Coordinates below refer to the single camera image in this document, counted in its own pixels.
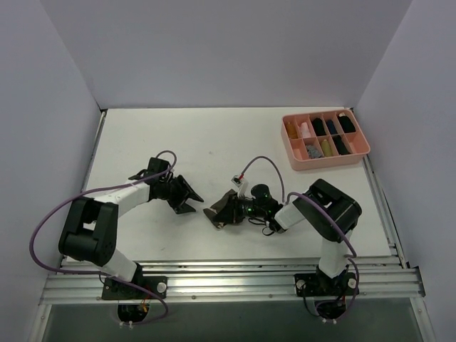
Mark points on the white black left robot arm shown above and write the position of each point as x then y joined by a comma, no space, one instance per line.
91,228

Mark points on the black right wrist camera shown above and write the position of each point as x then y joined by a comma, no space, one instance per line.
263,200

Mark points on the pink white rolled garment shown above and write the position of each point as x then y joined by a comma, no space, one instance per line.
305,132

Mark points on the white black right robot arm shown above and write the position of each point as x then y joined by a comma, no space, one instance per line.
331,212

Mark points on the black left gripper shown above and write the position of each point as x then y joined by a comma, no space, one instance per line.
179,194

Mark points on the aluminium frame rail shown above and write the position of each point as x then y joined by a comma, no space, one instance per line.
235,281

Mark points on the yellow rolled garment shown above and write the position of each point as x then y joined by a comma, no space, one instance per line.
326,148

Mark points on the black rolled garment lower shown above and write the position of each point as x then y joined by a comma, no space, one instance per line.
340,145

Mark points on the grey patterned rolled garment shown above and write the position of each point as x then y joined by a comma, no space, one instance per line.
313,152

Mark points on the brown underwear cream waistband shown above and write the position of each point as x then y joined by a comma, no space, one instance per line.
214,209

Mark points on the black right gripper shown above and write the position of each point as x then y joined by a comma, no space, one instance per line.
231,209

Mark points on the pink divided storage box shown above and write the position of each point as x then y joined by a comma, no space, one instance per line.
323,139

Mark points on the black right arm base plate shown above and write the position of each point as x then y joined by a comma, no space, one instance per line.
319,285

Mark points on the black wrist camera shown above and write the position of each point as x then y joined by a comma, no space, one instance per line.
263,200
157,166

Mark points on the black white rolled garment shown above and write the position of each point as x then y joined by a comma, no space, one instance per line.
346,123

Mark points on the dark blue rolled garment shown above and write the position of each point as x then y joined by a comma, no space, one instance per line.
331,127

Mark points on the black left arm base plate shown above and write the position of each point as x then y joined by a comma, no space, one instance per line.
151,287

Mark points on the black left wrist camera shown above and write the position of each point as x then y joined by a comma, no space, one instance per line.
157,166

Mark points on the orange rolled garment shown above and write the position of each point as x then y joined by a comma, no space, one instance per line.
291,130

